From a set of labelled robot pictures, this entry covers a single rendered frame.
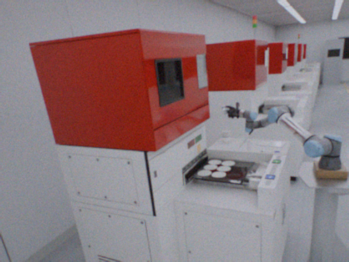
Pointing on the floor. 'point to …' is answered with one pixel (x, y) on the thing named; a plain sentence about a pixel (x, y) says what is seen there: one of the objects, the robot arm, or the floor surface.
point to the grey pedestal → (326, 229)
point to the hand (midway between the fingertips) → (223, 108)
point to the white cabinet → (232, 232)
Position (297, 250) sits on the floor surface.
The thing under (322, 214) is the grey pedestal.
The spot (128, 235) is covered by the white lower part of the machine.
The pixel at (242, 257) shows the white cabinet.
